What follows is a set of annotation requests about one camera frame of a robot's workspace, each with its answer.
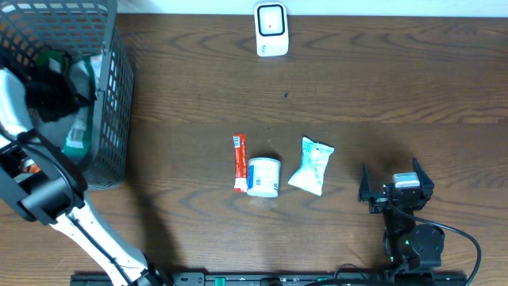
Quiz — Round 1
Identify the green 3M gloves pack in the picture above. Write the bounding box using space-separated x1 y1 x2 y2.
63 54 102 162

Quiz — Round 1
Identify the red stick packet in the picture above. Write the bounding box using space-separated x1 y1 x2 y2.
233 133 248 193

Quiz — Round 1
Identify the grey plastic mesh basket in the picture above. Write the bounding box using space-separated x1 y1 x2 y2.
1 0 134 191

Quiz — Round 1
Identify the white round tub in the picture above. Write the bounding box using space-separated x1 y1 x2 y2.
247 157 281 198

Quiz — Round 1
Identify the white barcode scanner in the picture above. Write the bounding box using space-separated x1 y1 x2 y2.
254 2 289 57

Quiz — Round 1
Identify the light green snack packet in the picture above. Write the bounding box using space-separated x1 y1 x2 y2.
288 137 335 196

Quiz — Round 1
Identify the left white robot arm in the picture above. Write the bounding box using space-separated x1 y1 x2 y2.
1 68 168 285

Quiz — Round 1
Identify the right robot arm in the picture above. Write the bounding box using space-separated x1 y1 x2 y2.
358 159 445 272

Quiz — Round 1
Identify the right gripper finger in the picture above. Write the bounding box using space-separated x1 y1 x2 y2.
413 158 435 199
358 164 375 202

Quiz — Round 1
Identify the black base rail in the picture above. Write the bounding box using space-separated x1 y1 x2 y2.
71 269 469 286

